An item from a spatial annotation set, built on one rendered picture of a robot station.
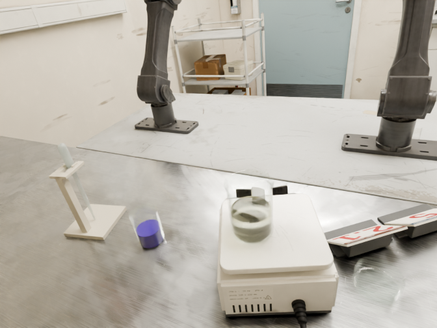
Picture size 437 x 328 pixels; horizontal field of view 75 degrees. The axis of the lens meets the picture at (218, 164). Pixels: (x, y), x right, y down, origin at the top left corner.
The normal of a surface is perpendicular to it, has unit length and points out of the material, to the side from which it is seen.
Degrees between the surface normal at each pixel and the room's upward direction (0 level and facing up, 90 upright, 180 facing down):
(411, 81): 60
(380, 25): 90
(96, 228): 0
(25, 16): 90
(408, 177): 0
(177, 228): 0
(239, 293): 90
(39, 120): 90
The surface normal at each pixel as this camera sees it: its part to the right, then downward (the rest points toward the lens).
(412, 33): -0.43, 0.02
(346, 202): -0.11, -0.85
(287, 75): -0.43, 0.51
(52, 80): 0.90, 0.14
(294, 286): -0.03, 0.52
